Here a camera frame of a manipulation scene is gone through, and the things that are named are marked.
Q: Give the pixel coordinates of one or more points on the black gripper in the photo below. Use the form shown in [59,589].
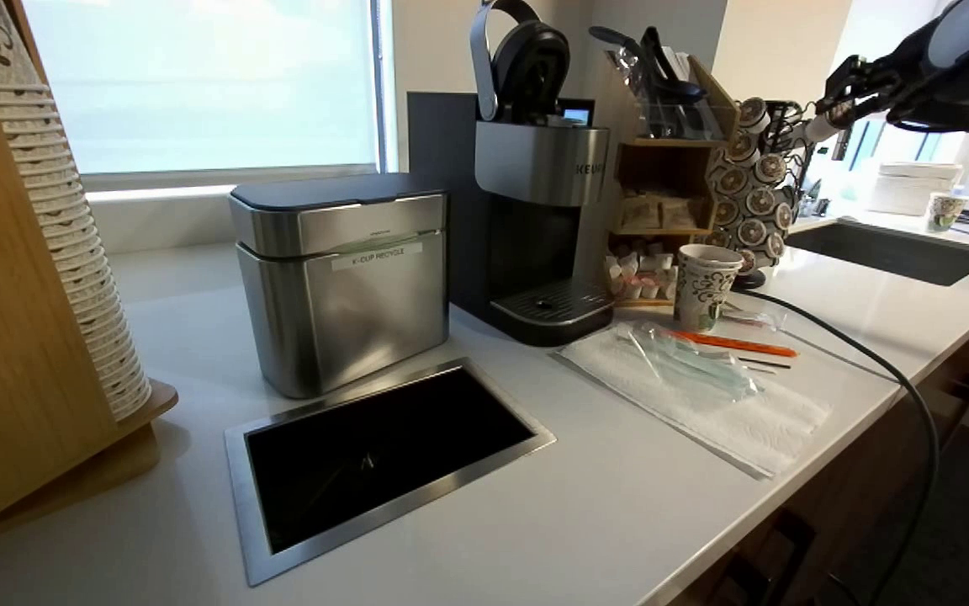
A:
[854,88]

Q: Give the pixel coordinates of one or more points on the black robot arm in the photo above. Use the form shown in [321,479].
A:
[924,84]

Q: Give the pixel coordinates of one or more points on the patterned paper coffee cup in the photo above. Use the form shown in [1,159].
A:
[706,283]

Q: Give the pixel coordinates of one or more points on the black silver coffee machine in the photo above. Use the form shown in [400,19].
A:
[524,173]

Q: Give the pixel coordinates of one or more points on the steel framed counter trash chute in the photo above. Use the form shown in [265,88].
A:
[321,475]

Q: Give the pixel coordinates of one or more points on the wooden cup dispenser stand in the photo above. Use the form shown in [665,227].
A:
[54,429]

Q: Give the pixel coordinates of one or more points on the chrome sink faucet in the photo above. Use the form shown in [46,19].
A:
[816,169]

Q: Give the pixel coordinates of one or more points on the black plastic utensils bundle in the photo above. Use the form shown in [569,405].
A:
[668,101]

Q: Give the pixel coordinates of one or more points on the white tissue box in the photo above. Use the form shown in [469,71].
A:
[906,187]

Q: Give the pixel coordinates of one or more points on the wooden condiment organizer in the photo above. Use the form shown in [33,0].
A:
[659,189]

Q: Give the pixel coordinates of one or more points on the dark undermount sink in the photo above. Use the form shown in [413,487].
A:
[890,249]

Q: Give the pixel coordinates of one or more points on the orange stir stick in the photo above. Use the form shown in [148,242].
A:
[736,343]

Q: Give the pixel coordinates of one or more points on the clear plastic bag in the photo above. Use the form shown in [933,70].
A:
[757,423]

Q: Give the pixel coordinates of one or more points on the stainless steel countertop bin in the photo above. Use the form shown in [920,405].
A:
[343,276]

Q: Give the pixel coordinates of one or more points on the stack of paper cups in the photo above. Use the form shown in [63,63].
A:
[50,173]

